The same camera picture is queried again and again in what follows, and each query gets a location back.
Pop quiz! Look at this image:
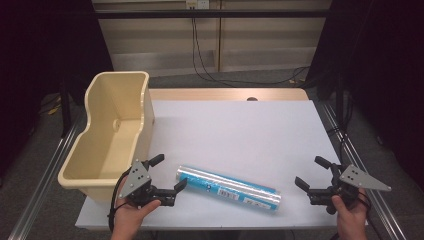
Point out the black wall cable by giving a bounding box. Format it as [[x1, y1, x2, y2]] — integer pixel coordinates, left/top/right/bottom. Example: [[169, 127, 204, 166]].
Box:
[[190, 17, 312, 86]]

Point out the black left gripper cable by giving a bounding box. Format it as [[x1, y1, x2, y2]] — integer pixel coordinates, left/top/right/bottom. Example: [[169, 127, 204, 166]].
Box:
[[107, 166, 134, 233]]

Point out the white wall socket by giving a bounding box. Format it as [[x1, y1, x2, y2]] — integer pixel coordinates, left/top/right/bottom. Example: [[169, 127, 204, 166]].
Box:
[[185, 0, 211, 10]]

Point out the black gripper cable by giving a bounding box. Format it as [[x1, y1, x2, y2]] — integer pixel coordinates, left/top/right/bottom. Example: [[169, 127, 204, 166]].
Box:
[[107, 166, 134, 233], [357, 191, 384, 240]]

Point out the person's left hand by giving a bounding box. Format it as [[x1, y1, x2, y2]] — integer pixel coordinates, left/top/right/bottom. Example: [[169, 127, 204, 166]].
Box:
[[111, 175, 162, 240]]

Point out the white table mat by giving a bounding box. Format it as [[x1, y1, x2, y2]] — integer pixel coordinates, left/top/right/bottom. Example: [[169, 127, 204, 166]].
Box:
[[74, 99, 368, 231]]

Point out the blue and silver wrapped roll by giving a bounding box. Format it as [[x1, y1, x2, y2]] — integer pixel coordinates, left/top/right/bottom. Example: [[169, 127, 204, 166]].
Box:
[[175, 164, 282, 215]]

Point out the black metal stand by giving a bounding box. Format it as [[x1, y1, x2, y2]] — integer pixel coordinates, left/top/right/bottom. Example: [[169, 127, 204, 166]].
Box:
[[59, 79, 73, 138]]

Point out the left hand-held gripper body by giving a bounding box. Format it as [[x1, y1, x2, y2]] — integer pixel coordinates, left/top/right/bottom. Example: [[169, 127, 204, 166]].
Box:
[[118, 159, 165, 209]]

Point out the cream plastic bin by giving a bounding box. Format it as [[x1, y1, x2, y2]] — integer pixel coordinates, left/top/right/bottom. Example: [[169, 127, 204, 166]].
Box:
[[57, 70, 156, 202]]

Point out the person's right hand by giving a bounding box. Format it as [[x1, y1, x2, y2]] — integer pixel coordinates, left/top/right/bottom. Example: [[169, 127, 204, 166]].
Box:
[[330, 187, 370, 240]]

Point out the black curtain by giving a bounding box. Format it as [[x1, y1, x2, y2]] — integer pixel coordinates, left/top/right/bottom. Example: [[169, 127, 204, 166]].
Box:
[[0, 0, 115, 181], [304, 0, 424, 193]]

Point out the black horizontal bar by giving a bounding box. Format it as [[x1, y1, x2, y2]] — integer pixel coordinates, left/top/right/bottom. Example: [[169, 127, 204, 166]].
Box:
[[94, 8, 332, 20]]

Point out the aluminium frame rail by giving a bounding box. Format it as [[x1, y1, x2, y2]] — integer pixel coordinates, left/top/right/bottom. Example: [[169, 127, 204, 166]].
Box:
[[7, 111, 88, 240], [319, 100, 408, 240]]

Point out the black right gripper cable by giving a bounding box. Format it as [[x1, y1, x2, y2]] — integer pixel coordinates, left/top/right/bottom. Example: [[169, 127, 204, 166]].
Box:
[[357, 191, 384, 240]]

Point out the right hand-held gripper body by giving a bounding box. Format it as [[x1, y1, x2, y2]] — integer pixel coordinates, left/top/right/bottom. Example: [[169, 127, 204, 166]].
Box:
[[328, 163, 393, 215]]

